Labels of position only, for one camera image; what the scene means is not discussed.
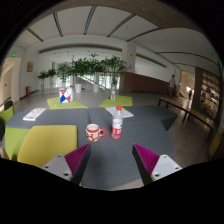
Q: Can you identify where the wooden shelf unit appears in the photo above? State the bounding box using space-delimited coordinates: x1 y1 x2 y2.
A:
193 66 223 124

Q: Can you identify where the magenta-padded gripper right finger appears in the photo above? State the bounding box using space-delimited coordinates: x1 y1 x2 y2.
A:
131 143 183 186

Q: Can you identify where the dark grey chair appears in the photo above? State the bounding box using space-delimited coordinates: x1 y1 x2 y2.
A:
0 116 6 141

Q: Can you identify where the flat round red coaster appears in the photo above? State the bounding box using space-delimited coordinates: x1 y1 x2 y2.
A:
109 132 124 141

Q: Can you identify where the lime green chair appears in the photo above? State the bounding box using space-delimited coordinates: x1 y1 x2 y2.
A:
0 105 15 125

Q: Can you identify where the black chair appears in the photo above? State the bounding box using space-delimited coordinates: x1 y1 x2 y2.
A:
3 99 14 111

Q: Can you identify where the white cube with coloured triangles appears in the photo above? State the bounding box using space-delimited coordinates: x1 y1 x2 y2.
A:
58 87 74 104

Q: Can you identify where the person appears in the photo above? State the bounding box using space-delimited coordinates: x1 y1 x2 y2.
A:
167 73 178 98

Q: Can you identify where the clear red-capped water bottle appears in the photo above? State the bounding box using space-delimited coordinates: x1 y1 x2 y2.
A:
110 105 124 140

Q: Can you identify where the row of green potted plants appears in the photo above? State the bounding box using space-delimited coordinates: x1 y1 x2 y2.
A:
37 53 128 94

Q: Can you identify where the white and yellow booklet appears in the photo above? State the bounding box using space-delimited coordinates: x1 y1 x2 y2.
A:
104 106 135 119

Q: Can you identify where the small clear water bottle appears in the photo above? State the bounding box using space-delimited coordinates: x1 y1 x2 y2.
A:
110 83 117 102

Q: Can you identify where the white printed magazine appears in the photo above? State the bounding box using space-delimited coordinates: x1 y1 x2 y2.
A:
22 107 47 122

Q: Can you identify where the long wooden bench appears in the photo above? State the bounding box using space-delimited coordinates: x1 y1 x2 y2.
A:
158 96 218 135

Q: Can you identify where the framed wall picture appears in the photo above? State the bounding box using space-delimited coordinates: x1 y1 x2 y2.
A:
26 61 35 73

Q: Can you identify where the red and white mug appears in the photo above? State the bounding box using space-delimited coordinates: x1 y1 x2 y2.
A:
85 123 107 143

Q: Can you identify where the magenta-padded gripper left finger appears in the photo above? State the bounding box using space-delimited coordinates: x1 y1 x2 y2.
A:
40 143 92 186

